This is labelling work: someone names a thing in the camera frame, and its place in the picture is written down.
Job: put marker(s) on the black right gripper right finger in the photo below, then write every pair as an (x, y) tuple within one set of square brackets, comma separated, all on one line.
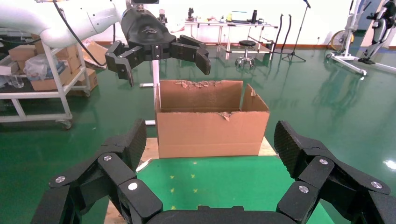
[(334, 185)]

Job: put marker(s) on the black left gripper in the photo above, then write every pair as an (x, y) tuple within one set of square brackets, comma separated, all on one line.
[(148, 31)]

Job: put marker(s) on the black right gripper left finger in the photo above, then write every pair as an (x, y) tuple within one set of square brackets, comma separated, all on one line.
[(89, 179)]

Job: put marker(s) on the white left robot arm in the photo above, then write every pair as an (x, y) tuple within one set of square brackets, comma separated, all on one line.
[(62, 18)]

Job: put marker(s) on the flat cardboard sheet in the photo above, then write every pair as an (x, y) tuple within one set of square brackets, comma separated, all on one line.
[(97, 52)]

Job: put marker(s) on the low cardboard box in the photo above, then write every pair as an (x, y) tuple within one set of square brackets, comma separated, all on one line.
[(91, 81)]

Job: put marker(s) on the small cardboard box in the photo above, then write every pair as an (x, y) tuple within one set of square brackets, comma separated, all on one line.
[(74, 63), (21, 52)]

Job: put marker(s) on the stacked cardboard box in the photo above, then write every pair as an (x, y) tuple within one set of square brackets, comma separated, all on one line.
[(66, 51)]

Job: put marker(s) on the large open cardboard carton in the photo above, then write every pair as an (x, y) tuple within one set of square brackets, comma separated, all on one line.
[(210, 136)]

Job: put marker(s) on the wide cardboard box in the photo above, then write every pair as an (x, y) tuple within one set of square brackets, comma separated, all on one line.
[(51, 84)]

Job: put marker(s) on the small black device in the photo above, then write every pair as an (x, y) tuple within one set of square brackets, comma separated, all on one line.
[(190, 14)]

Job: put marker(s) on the small computer monitor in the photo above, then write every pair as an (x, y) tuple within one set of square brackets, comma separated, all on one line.
[(239, 16)]

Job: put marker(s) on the black stool with chrome base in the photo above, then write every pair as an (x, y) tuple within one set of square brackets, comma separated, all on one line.
[(247, 43)]

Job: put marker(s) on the white wheeled cart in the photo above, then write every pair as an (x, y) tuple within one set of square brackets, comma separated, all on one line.
[(37, 95)]

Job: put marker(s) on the black bottle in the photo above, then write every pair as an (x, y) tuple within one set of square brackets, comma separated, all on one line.
[(254, 17)]

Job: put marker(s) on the clear plastic bag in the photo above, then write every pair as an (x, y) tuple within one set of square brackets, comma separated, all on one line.
[(38, 66)]

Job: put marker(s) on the black pole stand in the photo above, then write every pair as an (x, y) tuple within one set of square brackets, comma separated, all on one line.
[(287, 35), (278, 35)]

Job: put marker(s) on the black tripod microphone stand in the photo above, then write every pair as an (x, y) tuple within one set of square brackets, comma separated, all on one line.
[(292, 55)]

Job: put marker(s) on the yellow floor fan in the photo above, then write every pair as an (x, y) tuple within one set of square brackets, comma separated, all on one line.
[(340, 40)]

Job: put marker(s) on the black white exoskeleton legs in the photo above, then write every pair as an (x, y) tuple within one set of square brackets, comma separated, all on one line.
[(382, 21)]

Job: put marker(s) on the white metal floor frame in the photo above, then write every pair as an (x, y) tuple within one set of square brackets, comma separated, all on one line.
[(156, 74)]

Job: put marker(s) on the white frame work table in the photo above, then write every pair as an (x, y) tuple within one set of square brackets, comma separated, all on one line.
[(216, 23)]

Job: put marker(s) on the white metal stand frame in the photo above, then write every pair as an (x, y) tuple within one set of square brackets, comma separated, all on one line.
[(346, 58)]

